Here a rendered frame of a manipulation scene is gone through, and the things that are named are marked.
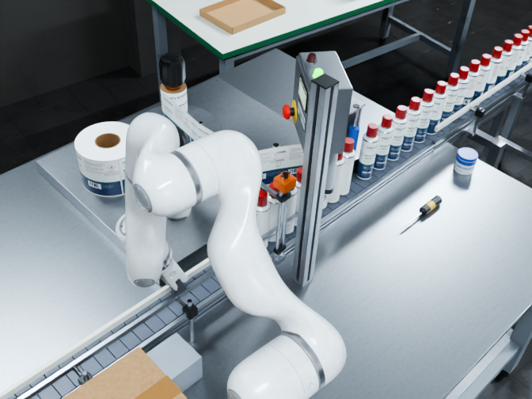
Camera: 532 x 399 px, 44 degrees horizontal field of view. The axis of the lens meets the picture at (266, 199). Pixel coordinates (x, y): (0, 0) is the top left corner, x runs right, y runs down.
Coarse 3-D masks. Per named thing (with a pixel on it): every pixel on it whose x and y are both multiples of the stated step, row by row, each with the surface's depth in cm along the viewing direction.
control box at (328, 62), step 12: (300, 60) 156; (324, 60) 155; (336, 60) 156; (300, 72) 155; (312, 72) 151; (324, 72) 152; (336, 72) 152; (348, 84) 148; (348, 96) 148; (336, 108) 150; (348, 108) 151; (336, 120) 153; (300, 132) 160; (336, 132) 155; (336, 144) 157
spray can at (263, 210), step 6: (264, 192) 178; (258, 198) 177; (264, 198) 178; (258, 204) 179; (264, 204) 179; (258, 210) 179; (264, 210) 179; (258, 216) 181; (264, 216) 181; (258, 222) 182; (264, 222) 183; (258, 228) 184; (264, 228) 184
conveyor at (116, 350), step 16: (416, 144) 231; (400, 160) 224; (352, 176) 217; (352, 192) 211; (288, 240) 194; (208, 288) 179; (176, 304) 175; (128, 320) 170; (160, 320) 171; (128, 336) 166; (144, 336) 167; (80, 352) 162; (112, 352) 163; (80, 368) 159; (96, 368) 159; (32, 384) 155; (64, 384) 156
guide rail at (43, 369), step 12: (204, 264) 181; (168, 288) 174; (144, 300) 171; (132, 312) 168; (108, 324) 165; (96, 336) 163; (72, 348) 159; (60, 360) 158; (36, 372) 154; (24, 384) 152; (0, 396) 149
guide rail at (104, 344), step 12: (276, 228) 186; (264, 240) 184; (204, 276) 171; (192, 288) 170; (168, 300) 165; (156, 312) 163; (132, 324) 159; (120, 336) 158; (96, 348) 154; (84, 360) 152; (60, 372) 149; (48, 384) 147; (24, 396) 144
